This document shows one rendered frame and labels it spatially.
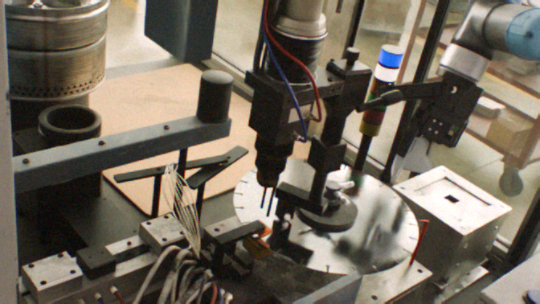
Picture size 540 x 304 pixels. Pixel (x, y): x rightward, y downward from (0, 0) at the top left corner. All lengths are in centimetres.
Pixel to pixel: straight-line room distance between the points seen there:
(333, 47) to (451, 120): 60
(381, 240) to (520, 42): 38
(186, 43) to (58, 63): 57
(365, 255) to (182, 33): 46
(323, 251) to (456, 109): 33
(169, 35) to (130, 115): 81
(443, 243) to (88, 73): 84
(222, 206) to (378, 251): 47
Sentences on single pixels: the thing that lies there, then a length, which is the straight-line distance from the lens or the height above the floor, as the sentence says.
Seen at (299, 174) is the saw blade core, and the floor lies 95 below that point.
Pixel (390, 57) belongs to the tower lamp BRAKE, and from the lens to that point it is 127.
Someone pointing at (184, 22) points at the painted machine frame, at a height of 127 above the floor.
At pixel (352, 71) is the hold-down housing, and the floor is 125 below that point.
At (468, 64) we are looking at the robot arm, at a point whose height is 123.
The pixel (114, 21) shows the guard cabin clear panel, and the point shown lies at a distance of 198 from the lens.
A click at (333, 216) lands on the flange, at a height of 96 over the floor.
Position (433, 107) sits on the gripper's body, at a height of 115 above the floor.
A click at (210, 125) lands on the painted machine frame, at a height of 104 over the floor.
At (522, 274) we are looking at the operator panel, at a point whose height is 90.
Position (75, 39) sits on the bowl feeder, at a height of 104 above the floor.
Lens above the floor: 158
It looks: 31 degrees down
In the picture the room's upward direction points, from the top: 11 degrees clockwise
